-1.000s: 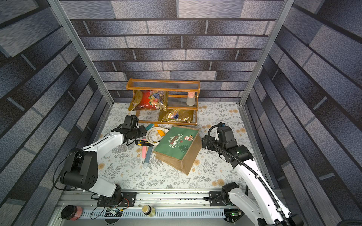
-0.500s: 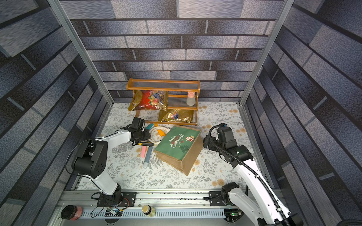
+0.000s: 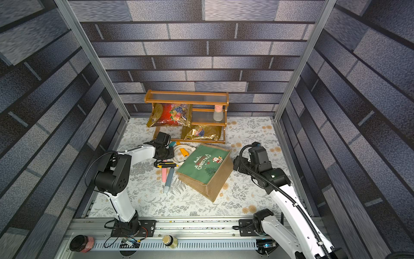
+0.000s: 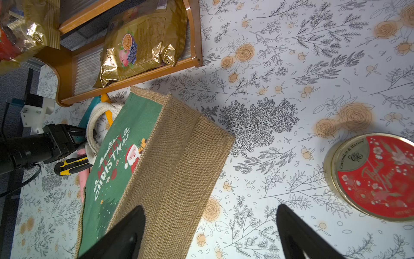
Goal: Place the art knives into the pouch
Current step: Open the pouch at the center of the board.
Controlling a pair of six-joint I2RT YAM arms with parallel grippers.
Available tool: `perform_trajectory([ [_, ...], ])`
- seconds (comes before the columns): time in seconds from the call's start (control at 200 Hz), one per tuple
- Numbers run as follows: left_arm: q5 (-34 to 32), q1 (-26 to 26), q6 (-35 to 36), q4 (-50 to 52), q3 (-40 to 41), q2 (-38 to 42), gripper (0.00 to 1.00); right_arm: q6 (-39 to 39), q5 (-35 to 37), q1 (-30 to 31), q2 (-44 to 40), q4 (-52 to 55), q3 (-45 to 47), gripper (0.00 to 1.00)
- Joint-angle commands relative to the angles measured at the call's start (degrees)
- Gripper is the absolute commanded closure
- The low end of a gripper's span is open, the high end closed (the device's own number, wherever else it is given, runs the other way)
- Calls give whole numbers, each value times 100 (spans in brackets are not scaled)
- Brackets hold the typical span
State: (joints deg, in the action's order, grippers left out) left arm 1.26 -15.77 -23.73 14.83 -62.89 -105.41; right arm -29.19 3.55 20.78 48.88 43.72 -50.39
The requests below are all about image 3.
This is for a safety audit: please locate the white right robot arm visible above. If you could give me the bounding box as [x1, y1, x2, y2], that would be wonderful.
[237, 145, 348, 259]

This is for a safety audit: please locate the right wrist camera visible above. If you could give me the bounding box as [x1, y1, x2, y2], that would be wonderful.
[249, 146, 269, 165]

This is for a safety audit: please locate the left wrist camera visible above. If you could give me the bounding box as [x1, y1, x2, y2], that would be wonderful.
[155, 132, 171, 146]

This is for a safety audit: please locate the small pink-capped bottle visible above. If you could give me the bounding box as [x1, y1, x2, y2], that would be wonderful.
[213, 105, 224, 122]

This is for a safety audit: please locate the floral table mat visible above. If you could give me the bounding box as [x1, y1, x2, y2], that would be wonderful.
[88, 116, 313, 218]

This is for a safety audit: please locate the wooden two-tier shelf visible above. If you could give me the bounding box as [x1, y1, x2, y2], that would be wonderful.
[144, 90, 229, 144]

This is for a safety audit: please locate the red gold snack bag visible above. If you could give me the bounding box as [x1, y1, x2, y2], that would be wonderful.
[147, 103, 193, 127]

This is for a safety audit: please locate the black cable conduit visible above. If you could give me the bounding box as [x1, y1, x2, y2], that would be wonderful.
[239, 144, 334, 259]

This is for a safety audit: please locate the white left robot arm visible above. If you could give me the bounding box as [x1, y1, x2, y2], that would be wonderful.
[93, 138, 174, 237]

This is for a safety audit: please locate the orange handled utility knife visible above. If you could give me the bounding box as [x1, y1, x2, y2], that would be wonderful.
[180, 148, 189, 157]

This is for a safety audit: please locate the yellow black utility knife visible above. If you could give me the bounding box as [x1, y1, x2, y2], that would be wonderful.
[154, 161, 178, 168]

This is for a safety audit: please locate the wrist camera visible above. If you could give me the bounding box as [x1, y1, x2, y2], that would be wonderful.
[249, 146, 269, 165]
[155, 132, 171, 146]

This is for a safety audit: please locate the grey blue art knife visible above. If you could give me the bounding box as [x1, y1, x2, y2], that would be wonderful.
[163, 167, 175, 194]

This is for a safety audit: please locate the black red emergency button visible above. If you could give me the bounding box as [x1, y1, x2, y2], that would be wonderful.
[69, 235, 94, 253]

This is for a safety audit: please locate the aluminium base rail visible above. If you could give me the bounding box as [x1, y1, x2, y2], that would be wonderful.
[56, 217, 274, 259]

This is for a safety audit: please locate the green jute Christmas bag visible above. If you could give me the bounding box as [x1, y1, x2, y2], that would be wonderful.
[177, 144, 234, 202]

